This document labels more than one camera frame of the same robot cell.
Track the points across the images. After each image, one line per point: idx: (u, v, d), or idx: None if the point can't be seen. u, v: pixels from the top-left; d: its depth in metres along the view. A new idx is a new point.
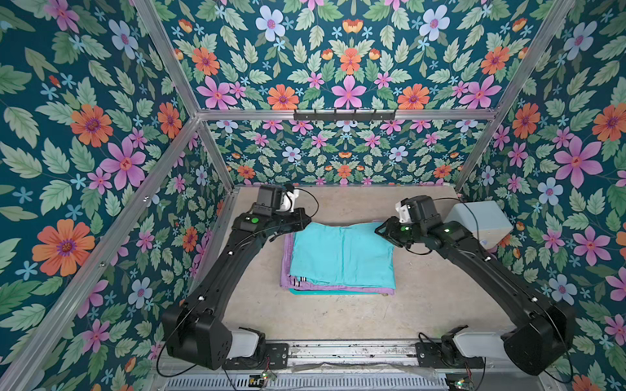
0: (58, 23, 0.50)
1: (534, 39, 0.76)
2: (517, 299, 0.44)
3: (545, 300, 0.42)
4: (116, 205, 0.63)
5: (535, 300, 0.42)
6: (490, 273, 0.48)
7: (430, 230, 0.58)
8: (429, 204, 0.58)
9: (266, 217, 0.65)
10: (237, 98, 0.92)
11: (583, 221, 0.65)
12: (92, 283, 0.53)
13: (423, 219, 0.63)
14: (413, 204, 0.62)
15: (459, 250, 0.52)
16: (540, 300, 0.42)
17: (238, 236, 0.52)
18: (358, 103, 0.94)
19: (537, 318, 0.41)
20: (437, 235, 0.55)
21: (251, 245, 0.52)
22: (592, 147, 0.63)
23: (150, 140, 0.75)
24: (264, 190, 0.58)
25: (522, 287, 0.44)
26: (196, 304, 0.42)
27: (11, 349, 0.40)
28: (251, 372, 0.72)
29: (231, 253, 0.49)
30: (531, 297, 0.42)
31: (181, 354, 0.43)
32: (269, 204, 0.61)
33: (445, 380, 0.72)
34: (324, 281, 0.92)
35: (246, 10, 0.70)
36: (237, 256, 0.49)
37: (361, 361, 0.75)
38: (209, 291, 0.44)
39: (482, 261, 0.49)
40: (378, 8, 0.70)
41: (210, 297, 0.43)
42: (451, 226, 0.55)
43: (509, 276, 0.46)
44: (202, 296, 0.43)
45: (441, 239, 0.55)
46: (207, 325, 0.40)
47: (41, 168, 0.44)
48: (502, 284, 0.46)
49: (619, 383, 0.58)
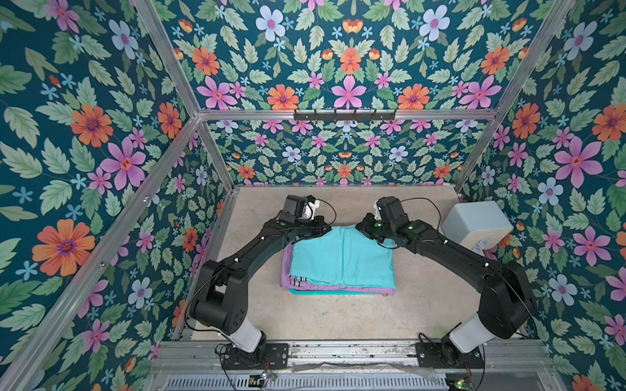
0: (58, 23, 0.50)
1: (534, 39, 0.76)
2: (473, 267, 0.49)
3: (496, 264, 0.47)
4: (116, 205, 0.63)
5: (488, 265, 0.48)
6: (449, 250, 0.54)
7: (398, 230, 0.65)
8: (397, 204, 0.65)
9: (290, 223, 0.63)
10: (237, 98, 0.92)
11: (583, 221, 0.65)
12: (93, 283, 0.53)
13: (392, 220, 0.70)
14: (383, 205, 0.67)
15: (424, 240, 0.58)
16: (492, 264, 0.48)
17: (269, 230, 0.62)
18: (358, 103, 0.94)
19: (492, 279, 0.44)
20: (403, 232, 0.63)
21: (277, 243, 0.62)
22: (592, 147, 0.63)
23: (150, 139, 0.75)
24: (288, 199, 0.69)
25: (477, 257, 0.50)
26: (231, 263, 0.50)
27: (11, 349, 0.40)
28: (251, 372, 0.72)
29: (262, 238, 0.59)
30: (484, 264, 0.48)
31: (201, 314, 0.46)
32: (294, 213, 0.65)
33: (445, 380, 0.72)
34: (324, 281, 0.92)
35: (246, 10, 0.70)
36: (267, 243, 0.58)
37: (361, 361, 0.75)
38: (244, 257, 0.52)
39: (442, 243, 0.55)
40: (378, 8, 0.70)
41: (244, 261, 0.51)
42: (416, 223, 0.63)
43: (464, 249, 0.52)
44: (237, 257, 0.51)
45: (407, 237, 0.62)
46: (238, 278, 0.46)
47: (41, 168, 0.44)
48: (458, 256, 0.52)
49: (619, 383, 0.58)
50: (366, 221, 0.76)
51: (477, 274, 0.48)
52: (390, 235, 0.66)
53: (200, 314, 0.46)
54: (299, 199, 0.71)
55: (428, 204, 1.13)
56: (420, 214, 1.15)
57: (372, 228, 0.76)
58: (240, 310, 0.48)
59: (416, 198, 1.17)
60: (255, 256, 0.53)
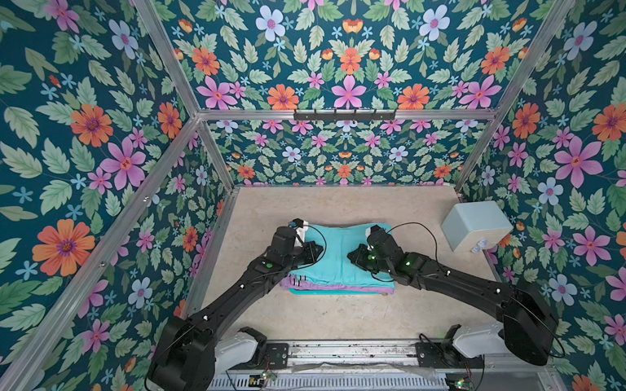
0: (58, 23, 0.50)
1: (534, 39, 0.76)
2: (487, 296, 0.47)
3: (506, 288, 0.46)
4: (116, 205, 0.63)
5: (500, 290, 0.46)
6: (453, 282, 0.52)
7: (397, 267, 0.62)
8: (390, 241, 0.60)
9: (279, 264, 0.65)
10: (237, 98, 0.92)
11: (583, 221, 0.65)
12: (93, 283, 0.53)
13: (389, 256, 0.66)
14: (376, 242, 0.63)
15: (426, 277, 0.56)
16: (503, 289, 0.46)
17: (252, 274, 0.57)
18: (358, 103, 0.94)
19: (510, 307, 0.43)
20: (403, 271, 0.60)
21: (260, 287, 0.56)
22: (592, 147, 0.63)
23: (150, 140, 0.75)
24: (277, 236, 0.62)
25: (486, 284, 0.48)
26: (198, 322, 0.44)
27: (11, 349, 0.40)
28: (251, 372, 0.72)
29: (241, 287, 0.53)
30: (495, 290, 0.46)
31: (159, 379, 0.42)
32: (283, 252, 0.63)
33: (445, 380, 0.72)
34: (324, 281, 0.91)
35: (246, 10, 0.70)
36: (246, 292, 0.53)
37: (361, 361, 0.75)
38: (213, 313, 0.47)
39: (445, 276, 0.53)
40: (378, 8, 0.70)
41: (213, 318, 0.46)
42: (412, 257, 0.61)
43: (472, 280, 0.50)
44: (206, 316, 0.46)
45: (408, 275, 0.59)
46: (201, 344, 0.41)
47: (41, 168, 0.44)
48: (469, 287, 0.49)
49: (619, 383, 0.58)
50: (359, 252, 0.72)
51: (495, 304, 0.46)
52: (385, 268, 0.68)
53: (159, 376, 0.42)
54: (288, 235, 0.64)
55: (429, 204, 1.13)
56: (420, 214, 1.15)
57: (365, 261, 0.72)
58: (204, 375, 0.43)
59: (416, 198, 1.17)
60: (228, 310, 0.48)
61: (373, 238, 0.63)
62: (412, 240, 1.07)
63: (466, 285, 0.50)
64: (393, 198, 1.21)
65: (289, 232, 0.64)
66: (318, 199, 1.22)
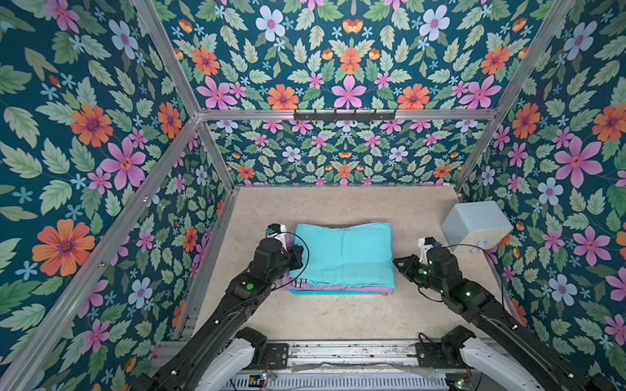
0: (58, 23, 0.50)
1: (534, 39, 0.76)
2: (553, 375, 0.43)
3: (583, 376, 0.41)
4: (116, 205, 0.63)
5: (573, 375, 0.41)
6: (518, 340, 0.47)
7: (451, 292, 0.58)
8: (451, 264, 0.56)
9: (264, 282, 0.59)
10: (237, 98, 0.92)
11: (583, 221, 0.65)
12: (92, 283, 0.53)
13: (447, 278, 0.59)
14: (437, 260, 0.59)
15: (484, 318, 0.52)
16: (577, 375, 0.41)
17: (230, 302, 0.52)
18: (358, 103, 0.94)
19: None
20: (457, 297, 0.56)
21: (239, 316, 0.51)
22: (592, 147, 0.63)
23: (150, 140, 0.75)
24: (260, 251, 0.56)
25: (555, 358, 0.44)
26: (166, 378, 0.41)
27: (11, 349, 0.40)
28: (252, 372, 0.72)
29: (216, 322, 0.49)
30: (567, 372, 0.42)
31: None
32: (268, 265, 0.59)
33: (445, 380, 0.72)
34: (324, 281, 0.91)
35: (246, 10, 0.70)
36: (223, 327, 0.49)
37: (361, 361, 0.75)
38: (184, 362, 0.43)
39: (509, 328, 0.49)
40: (378, 8, 0.70)
41: (183, 371, 0.42)
42: (473, 288, 0.56)
43: (541, 347, 0.45)
44: (175, 369, 0.42)
45: (463, 304, 0.55)
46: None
47: (41, 168, 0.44)
48: (535, 356, 0.45)
49: (619, 383, 0.58)
50: (411, 262, 0.68)
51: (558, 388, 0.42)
52: (435, 287, 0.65)
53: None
54: (271, 250, 0.57)
55: (428, 204, 1.13)
56: (420, 214, 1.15)
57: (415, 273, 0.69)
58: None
59: (417, 198, 1.17)
60: (200, 357, 0.44)
61: (434, 252, 0.59)
62: (412, 240, 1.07)
63: (532, 351, 0.45)
64: (393, 197, 1.16)
65: (272, 246, 0.58)
66: (318, 199, 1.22)
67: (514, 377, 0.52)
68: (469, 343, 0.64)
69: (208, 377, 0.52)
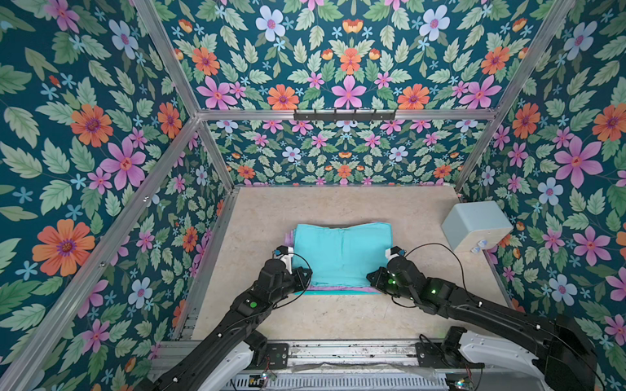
0: (58, 23, 0.50)
1: (534, 39, 0.76)
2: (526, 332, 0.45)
3: (547, 323, 0.44)
4: (116, 205, 0.63)
5: (540, 325, 0.44)
6: (489, 316, 0.50)
7: (421, 296, 0.61)
8: (412, 269, 0.59)
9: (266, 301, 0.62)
10: (237, 98, 0.92)
11: (583, 221, 0.65)
12: (93, 283, 0.53)
13: (412, 285, 0.62)
14: (398, 271, 0.61)
15: (455, 308, 0.54)
16: (544, 325, 0.44)
17: (231, 318, 0.55)
18: (358, 103, 0.94)
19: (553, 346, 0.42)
20: (429, 300, 0.58)
21: (240, 332, 0.54)
22: (592, 148, 0.63)
23: (150, 140, 0.75)
24: (263, 273, 0.59)
25: (522, 318, 0.46)
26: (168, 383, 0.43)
27: (11, 349, 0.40)
28: (252, 372, 0.72)
29: (218, 336, 0.52)
30: (535, 325, 0.45)
31: None
32: (271, 287, 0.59)
33: (445, 380, 0.72)
34: (324, 282, 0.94)
35: (246, 10, 0.70)
36: (226, 340, 0.51)
37: (361, 361, 0.75)
38: (185, 371, 0.45)
39: (477, 308, 0.51)
40: (378, 8, 0.70)
41: (185, 379, 0.44)
42: (438, 285, 0.59)
43: (509, 312, 0.48)
44: (177, 377, 0.44)
45: (435, 304, 0.57)
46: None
47: (40, 168, 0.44)
48: (506, 322, 0.47)
49: (619, 383, 0.58)
50: (379, 274, 0.70)
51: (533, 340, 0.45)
52: (406, 295, 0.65)
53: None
54: (275, 272, 0.61)
55: (428, 204, 1.13)
56: (420, 214, 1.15)
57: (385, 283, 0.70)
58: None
59: (417, 198, 1.17)
60: (201, 366, 0.47)
61: (394, 265, 0.61)
62: (412, 240, 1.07)
63: (503, 319, 0.48)
64: (393, 197, 1.16)
65: (276, 268, 0.61)
66: (318, 199, 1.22)
67: (508, 352, 0.53)
68: (463, 340, 0.64)
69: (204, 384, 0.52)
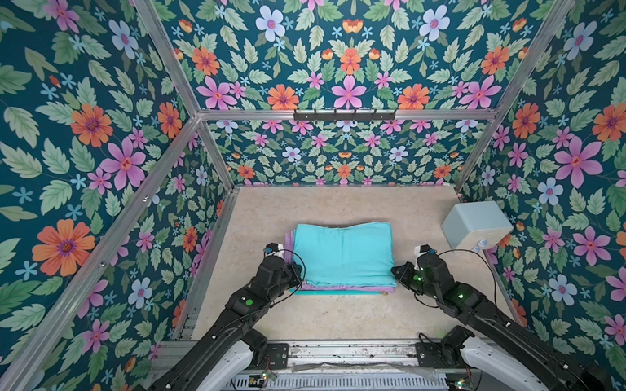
0: (58, 23, 0.50)
1: (534, 39, 0.76)
2: (548, 367, 0.44)
3: (577, 366, 0.42)
4: (116, 205, 0.63)
5: (568, 366, 0.42)
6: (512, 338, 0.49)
7: (445, 296, 0.59)
8: (442, 267, 0.58)
9: (262, 297, 0.60)
10: (237, 98, 0.92)
11: (583, 221, 0.65)
12: (92, 283, 0.53)
13: (438, 283, 0.62)
14: (428, 265, 0.61)
15: (478, 318, 0.53)
16: (572, 366, 0.42)
17: (227, 318, 0.53)
18: (358, 103, 0.94)
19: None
20: (451, 301, 0.57)
21: (235, 332, 0.52)
22: (592, 148, 0.63)
23: (150, 140, 0.75)
24: (262, 268, 0.58)
25: (546, 350, 0.45)
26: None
27: (11, 349, 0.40)
28: (252, 372, 0.72)
29: (213, 338, 0.50)
30: (562, 364, 0.43)
31: None
32: (269, 283, 0.61)
33: (445, 380, 0.72)
34: (324, 282, 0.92)
35: (246, 10, 0.70)
36: (219, 343, 0.50)
37: (361, 361, 0.75)
38: (178, 377, 0.44)
39: (504, 326, 0.50)
40: (378, 8, 0.70)
41: (178, 385, 0.43)
42: (465, 291, 0.57)
43: (534, 340, 0.46)
44: (169, 384, 0.43)
45: (457, 306, 0.56)
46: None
47: (41, 168, 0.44)
48: (529, 349, 0.46)
49: (619, 383, 0.58)
50: (405, 270, 0.71)
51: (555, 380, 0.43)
52: (429, 293, 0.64)
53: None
54: (275, 267, 0.59)
55: (428, 204, 1.13)
56: (420, 213, 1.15)
57: (410, 280, 0.70)
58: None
59: (417, 198, 1.17)
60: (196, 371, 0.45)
61: (425, 259, 0.62)
62: (412, 240, 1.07)
63: (526, 345, 0.47)
64: (393, 197, 1.16)
65: (275, 264, 0.60)
66: (318, 199, 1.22)
67: (517, 375, 0.52)
68: (467, 342, 0.64)
69: (204, 385, 0.52)
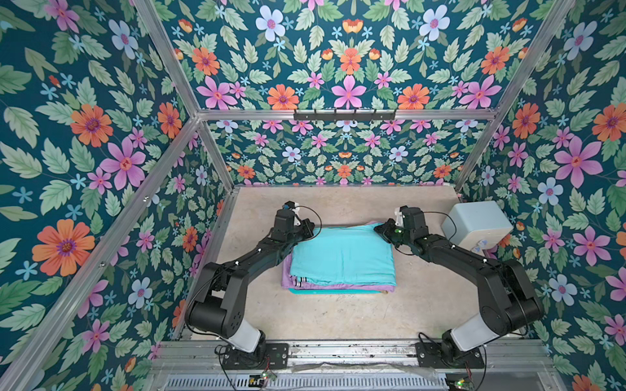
0: (58, 23, 0.50)
1: (534, 39, 0.76)
2: (470, 262, 0.53)
3: (495, 261, 0.50)
4: (116, 205, 0.63)
5: (487, 260, 0.51)
6: (453, 252, 0.59)
7: (416, 239, 0.72)
8: (421, 216, 0.71)
9: (282, 241, 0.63)
10: (237, 98, 0.92)
11: (583, 221, 0.65)
12: (93, 282, 0.53)
13: (412, 229, 0.77)
14: (407, 213, 0.74)
15: (435, 246, 0.64)
16: (491, 261, 0.51)
17: (266, 243, 0.67)
18: (358, 103, 0.94)
19: (486, 271, 0.47)
20: (420, 243, 0.70)
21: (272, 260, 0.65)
22: (592, 147, 0.63)
23: (150, 139, 0.75)
24: (278, 217, 0.71)
25: (475, 255, 0.54)
26: (231, 266, 0.51)
27: (11, 349, 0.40)
28: (251, 372, 0.72)
29: (259, 250, 0.62)
30: (482, 260, 0.52)
31: (199, 318, 0.46)
32: (285, 230, 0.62)
33: (445, 380, 0.72)
34: (324, 281, 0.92)
35: (246, 10, 0.70)
36: (264, 253, 0.61)
37: (361, 361, 0.75)
38: (243, 261, 0.55)
39: (449, 248, 0.61)
40: (378, 8, 0.70)
41: (244, 264, 0.53)
42: (433, 235, 0.70)
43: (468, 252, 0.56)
44: (238, 261, 0.54)
45: (422, 247, 0.69)
46: (238, 278, 0.47)
47: (40, 168, 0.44)
48: (459, 255, 0.57)
49: (619, 383, 0.58)
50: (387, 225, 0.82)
51: (474, 268, 0.52)
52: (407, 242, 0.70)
53: (197, 319, 0.46)
54: (288, 215, 0.73)
55: (428, 204, 1.13)
56: None
57: (391, 233, 0.83)
58: (237, 313, 0.48)
59: (417, 198, 1.17)
60: (253, 260, 0.57)
61: (407, 210, 0.74)
62: None
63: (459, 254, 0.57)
64: (393, 197, 1.16)
65: (288, 213, 0.73)
66: (318, 199, 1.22)
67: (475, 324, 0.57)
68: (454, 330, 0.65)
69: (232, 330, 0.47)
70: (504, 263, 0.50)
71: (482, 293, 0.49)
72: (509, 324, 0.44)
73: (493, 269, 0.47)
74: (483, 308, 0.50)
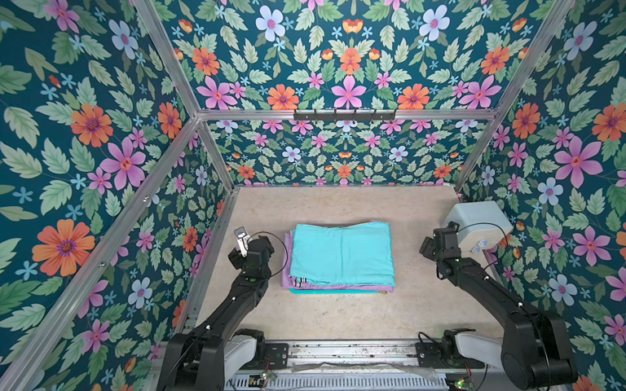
0: (58, 23, 0.50)
1: (534, 39, 0.76)
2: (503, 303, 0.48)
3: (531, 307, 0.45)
4: (116, 205, 0.63)
5: (522, 305, 0.46)
6: (488, 286, 0.53)
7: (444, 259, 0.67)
8: (452, 236, 0.68)
9: (261, 276, 0.68)
10: (237, 98, 0.92)
11: (583, 221, 0.65)
12: (93, 282, 0.53)
13: (443, 249, 0.71)
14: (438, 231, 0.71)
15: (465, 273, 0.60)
16: (526, 305, 0.46)
17: (239, 289, 0.60)
18: (358, 103, 0.94)
19: (519, 317, 0.43)
20: (448, 263, 0.65)
21: (250, 300, 0.59)
22: (592, 147, 0.63)
23: (150, 139, 0.75)
24: (250, 252, 0.64)
25: (512, 296, 0.48)
26: (201, 333, 0.46)
27: (11, 349, 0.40)
28: (251, 372, 0.72)
29: (233, 299, 0.56)
30: (517, 303, 0.46)
31: None
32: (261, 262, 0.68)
33: (445, 380, 0.72)
34: (324, 281, 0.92)
35: (246, 10, 0.70)
36: (239, 302, 0.56)
37: (361, 361, 0.75)
38: (216, 321, 0.49)
39: (482, 279, 0.55)
40: (378, 8, 0.70)
41: (217, 327, 0.48)
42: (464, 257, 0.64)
43: (504, 290, 0.50)
44: (209, 326, 0.48)
45: (451, 268, 0.64)
46: (212, 349, 0.42)
47: (41, 168, 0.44)
48: (492, 292, 0.52)
49: (619, 383, 0.58)
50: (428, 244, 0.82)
51: (506, 310, 0.47)
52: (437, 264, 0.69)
53: None
54: (261, 248, 0.66)
55: (428, 204, 1.13)
56: (420, 214, 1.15)
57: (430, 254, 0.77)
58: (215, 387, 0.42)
59: (417, 198, 1.17)
60: (228, 318, 0.51)
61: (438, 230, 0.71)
62: (412, 240, 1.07)
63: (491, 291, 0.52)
64: (393, 197, 1.16)
65: (261, 244, 0.66)
66: (318, 199, 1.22)
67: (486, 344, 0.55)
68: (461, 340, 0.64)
69: None
70: (543, 313, 0.45)
71: (509, 338, 0.45)
72: (531, 380, 0.41)
73: (527, 316, 0.43)
74: (506, 354, 0.46)
